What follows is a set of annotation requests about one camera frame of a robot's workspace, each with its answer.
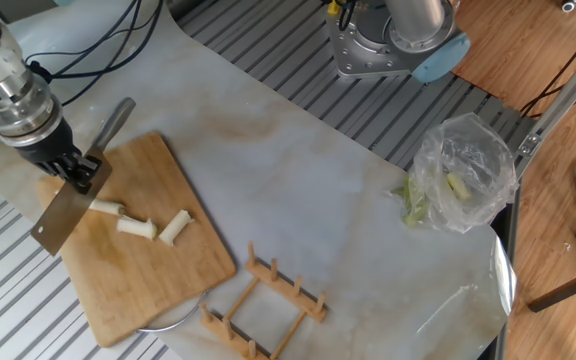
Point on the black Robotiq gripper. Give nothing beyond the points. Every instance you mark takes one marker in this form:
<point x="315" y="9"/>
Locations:
<point x="50" y="147"/>

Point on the steel cleaver knife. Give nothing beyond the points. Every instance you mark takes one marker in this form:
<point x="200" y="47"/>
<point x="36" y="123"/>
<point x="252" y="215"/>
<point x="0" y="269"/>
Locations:
<point x="63" y="220"/>

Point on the white scallion stalk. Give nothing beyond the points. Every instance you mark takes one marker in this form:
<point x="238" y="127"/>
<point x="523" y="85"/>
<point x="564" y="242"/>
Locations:
<point x="108" y="207"/>

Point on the short cut scallion piece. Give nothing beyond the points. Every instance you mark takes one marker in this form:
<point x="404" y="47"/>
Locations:
<point x="174" y="227"/>
<point x="138" y="227"/>

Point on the wooden cutting board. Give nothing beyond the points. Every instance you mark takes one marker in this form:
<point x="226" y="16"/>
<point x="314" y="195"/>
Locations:
<point x="168" y="270"/>

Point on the marble pattern table sheet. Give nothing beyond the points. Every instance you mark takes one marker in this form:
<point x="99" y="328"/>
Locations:
<point x="293" y="175"/>

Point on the wooden peg rack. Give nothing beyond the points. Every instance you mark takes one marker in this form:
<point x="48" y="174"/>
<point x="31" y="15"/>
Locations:
<point x="288" y="292"/>

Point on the yellow plastic clip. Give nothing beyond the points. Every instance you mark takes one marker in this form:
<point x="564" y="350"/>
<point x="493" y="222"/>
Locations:
<point x="334" y="7"/>

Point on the green vegetable scraps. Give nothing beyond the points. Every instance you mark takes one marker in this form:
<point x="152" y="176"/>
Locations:
<point x="413" y="205"/>

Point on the pale green vegetable chunk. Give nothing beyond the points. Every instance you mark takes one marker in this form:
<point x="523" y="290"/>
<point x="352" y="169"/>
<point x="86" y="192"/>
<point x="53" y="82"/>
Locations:
<point x="459" y="186"/>

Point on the clear plastic bag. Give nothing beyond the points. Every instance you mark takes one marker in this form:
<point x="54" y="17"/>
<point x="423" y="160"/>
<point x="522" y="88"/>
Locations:
<point x="478" y="165"/>

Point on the dark brown wooden bar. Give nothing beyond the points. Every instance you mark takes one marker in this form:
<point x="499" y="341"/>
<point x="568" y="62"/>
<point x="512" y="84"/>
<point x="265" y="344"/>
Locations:
<point x="568" y="290"/>

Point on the small white cylinder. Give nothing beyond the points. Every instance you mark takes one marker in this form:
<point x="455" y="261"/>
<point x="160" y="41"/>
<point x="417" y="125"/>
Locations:
<point x="569" y="6"/>

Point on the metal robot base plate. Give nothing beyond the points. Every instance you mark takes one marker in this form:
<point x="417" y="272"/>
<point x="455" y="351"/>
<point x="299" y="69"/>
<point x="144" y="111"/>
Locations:
<point x="348" y="50"/>

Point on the aluminium frame beam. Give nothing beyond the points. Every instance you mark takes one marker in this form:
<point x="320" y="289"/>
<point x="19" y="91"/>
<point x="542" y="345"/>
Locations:
<point x="563" y="95"/>

